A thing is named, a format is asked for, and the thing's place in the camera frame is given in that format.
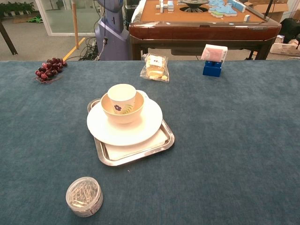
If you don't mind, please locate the clear snack bag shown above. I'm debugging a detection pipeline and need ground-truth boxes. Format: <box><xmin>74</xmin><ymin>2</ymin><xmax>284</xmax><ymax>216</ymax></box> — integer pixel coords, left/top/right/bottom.
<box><xmin>140</xmin><ymin>53</ymin><xmax>170</xmax><ymax>83</ymax></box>

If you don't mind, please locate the red grape bunch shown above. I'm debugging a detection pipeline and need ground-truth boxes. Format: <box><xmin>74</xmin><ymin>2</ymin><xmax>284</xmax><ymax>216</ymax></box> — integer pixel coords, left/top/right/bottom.
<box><xmin>35</xmin><ymin>57</ymin><xmax>68</xmax><ymax>83</ymax></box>

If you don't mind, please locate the white round plate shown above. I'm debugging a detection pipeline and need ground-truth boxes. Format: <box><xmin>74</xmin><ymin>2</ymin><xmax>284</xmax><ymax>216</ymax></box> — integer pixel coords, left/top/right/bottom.
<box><xmin>86</xmin><ymin>90</ymin><xmax>164</xmax><ymax>147</ymax></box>

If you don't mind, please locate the stainless steel tray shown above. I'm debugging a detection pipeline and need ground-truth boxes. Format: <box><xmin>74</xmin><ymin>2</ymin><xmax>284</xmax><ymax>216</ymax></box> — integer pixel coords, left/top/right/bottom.
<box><xmin>87</xmin><ymin>98</ymin><xmax>175</xmax><ymax>167</ymax></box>

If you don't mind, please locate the cardboard box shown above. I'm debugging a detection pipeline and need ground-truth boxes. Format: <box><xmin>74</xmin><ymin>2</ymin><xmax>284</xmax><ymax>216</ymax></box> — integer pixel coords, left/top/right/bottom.
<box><xmin>243</xmin><ymin>0</ymin><xmax>291</xmax><ymax>23</ymax></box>

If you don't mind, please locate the blue white mahjong tile pile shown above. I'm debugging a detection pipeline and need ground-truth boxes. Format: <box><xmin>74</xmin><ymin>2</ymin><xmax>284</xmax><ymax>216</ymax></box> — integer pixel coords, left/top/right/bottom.
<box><xmin>208</xmin><ymin>0</ymin><xmax>247</xmax><ymax>18</ymax></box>

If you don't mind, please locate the white floral paper cup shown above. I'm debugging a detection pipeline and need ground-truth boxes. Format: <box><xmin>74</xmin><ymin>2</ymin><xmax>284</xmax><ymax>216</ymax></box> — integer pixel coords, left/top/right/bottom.
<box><xmin>107</xmin><ymin>83</ymin><xmax>137</xmax><ymax>115</ymax></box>

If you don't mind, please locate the pink tissue pack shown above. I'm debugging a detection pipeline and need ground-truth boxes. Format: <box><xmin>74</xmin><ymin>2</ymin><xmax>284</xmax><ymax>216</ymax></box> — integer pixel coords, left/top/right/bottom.
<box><xmin>201</xmin><ymin>44</ymin><xmax>228</xmax><ymax>63</ymax></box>

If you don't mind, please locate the white square plate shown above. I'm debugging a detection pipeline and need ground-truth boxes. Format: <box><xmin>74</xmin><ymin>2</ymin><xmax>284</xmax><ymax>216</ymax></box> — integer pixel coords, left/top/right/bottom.
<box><xmin>104</xmin><ymin>127</ymin><xmax>169</xmax><ymax>161</ymax></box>

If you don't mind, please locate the blue block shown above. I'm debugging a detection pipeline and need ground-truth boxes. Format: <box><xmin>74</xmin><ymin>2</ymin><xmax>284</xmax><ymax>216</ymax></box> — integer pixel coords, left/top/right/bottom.
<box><xmin>202</xmin><ymin>60</ymin><xmax>223</xmax><ymax>78</ymax></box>

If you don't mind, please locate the black table leg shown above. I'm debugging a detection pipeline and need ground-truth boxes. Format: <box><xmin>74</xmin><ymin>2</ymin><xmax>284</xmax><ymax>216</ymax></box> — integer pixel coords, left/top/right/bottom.
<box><xmin>0</xmin><ymin>20</ymin><xmax>18</xmax><ymax>56</ymax></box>

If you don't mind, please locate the beige bowl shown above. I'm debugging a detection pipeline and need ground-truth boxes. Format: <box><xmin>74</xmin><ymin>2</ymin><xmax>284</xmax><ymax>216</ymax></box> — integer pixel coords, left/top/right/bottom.
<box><xmin>100</xmin><ymin>90</ymin><xmax>145</xmax><ymax>124</ymax></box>

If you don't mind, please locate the white plastic basket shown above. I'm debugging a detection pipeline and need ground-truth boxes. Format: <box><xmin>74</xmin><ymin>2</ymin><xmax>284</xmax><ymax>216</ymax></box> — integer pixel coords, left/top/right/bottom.
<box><xmin>270</xmin><ymin>42</ymin><xmax>300</xmax><ymax>56</ymax></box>

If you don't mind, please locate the wooden pole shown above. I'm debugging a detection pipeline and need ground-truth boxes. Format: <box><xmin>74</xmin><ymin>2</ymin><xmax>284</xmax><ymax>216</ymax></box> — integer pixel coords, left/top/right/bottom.
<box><xmin>71</xmin><ymin>0</ymin><xmax>80</xmax><ymax>50</ymax></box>

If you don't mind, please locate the purple robot base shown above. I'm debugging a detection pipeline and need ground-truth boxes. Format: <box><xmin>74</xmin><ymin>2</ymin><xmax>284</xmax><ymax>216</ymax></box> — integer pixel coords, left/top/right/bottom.
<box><xmin>94</xmin><ymin>0</ymin><xmax>130</xmax><ymax>61</ymax></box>

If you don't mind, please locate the brown mahjong table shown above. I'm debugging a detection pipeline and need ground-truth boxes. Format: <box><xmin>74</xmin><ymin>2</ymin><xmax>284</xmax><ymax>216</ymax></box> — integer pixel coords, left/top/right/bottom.
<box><xmin>128</xmin><ymin>0</ymin><xmax>282</xmax><ymax>61</ymax></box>

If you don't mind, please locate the clear paper clip jar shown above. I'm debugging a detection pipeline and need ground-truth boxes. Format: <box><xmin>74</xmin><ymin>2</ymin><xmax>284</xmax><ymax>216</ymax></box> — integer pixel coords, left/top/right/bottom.
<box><xmin>65</xmin><ymin>176</ymin><xmax>104</xmax><ymax>218</ymax></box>

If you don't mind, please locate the black cable bundle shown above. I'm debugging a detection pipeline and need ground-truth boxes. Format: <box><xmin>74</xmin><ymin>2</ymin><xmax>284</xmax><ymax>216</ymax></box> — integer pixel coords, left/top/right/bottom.
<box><xmin>79</xmin><ymin>37</ymin><xmax>99</xmax><ymax>61</ymax></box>

